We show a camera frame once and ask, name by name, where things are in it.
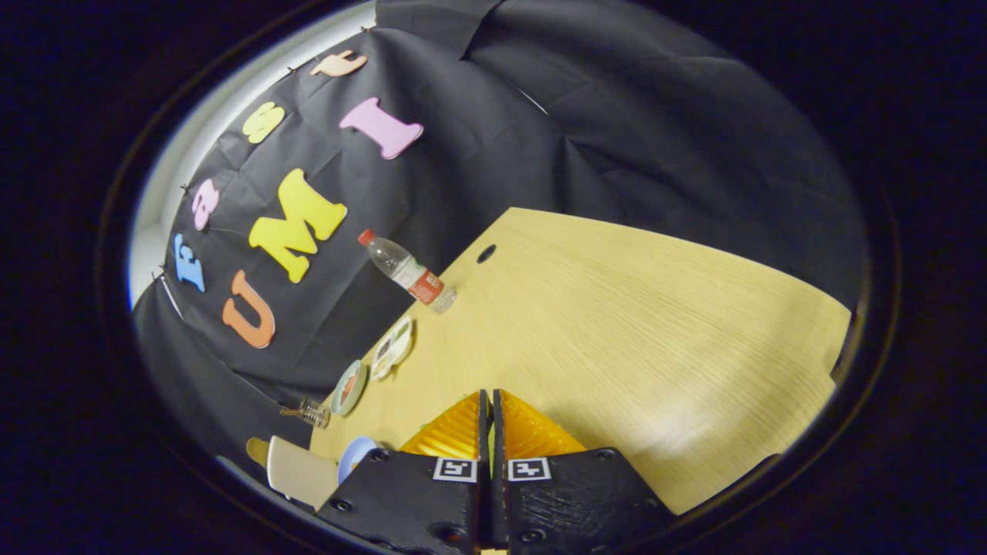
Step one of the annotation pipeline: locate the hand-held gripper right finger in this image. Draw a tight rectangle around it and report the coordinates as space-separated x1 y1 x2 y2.
492 388 681 555

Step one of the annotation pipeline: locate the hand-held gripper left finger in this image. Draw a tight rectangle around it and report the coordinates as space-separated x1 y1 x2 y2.
315 389 493 555

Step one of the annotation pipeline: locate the blue plate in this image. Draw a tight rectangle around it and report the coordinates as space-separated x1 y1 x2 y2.
337 436 380 486

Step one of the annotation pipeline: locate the white toaster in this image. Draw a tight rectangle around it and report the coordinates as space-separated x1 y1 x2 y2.
267 436 340 510

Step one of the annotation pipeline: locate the pale green plate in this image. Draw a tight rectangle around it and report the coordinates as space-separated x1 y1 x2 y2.
330 359 369 417

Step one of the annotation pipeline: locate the white divided seasoning dish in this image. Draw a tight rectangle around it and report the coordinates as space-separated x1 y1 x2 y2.
370 316 415 382

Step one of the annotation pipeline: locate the clear bottle with red label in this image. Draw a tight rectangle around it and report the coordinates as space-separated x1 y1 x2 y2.
358 228 457 315

